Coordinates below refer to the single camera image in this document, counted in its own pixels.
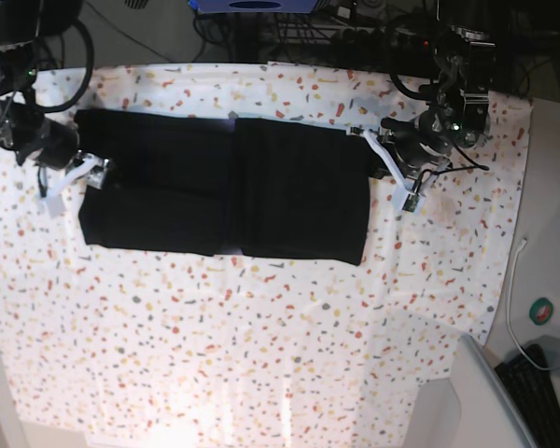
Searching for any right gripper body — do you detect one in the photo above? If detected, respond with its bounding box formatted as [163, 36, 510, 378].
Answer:
[13, 119, 78, 170]

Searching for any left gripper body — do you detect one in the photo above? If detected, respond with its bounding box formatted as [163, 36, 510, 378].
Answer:
[378, 119, 452, 177]

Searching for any black t-shirt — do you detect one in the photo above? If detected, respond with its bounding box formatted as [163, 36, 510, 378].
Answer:
[75, 109, 374, 265]

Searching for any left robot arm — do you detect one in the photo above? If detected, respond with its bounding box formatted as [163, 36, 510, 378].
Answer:
[354, 14, 496, 195]

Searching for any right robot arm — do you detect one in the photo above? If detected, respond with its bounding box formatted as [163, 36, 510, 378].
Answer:
[0, 0, 110, 202]

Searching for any terrazzo pattern tablecloth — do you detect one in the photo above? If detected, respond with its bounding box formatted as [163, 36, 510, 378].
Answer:
[0, 62, 536, 448]

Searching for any green tape roll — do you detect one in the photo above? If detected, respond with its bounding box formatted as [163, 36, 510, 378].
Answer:
[528, 298, 554, 326]

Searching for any black keyboard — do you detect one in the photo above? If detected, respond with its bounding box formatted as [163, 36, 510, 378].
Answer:
[495, 355, 560, 448]

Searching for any grey laptop lid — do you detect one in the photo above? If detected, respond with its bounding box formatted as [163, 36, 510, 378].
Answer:
[450, 335, 537, 448]

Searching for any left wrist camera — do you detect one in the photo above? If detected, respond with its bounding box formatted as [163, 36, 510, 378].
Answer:
[393, 189, 426, 215]

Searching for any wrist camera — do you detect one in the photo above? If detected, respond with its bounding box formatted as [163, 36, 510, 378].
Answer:
[40, 195, 66, 218]
[393, 189, 426, 215]

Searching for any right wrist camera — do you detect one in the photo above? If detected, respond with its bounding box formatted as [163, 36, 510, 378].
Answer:
[40, 195, 66, 218]

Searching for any white cable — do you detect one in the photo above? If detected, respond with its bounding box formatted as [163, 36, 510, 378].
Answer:
[505, 237, 560, 372]

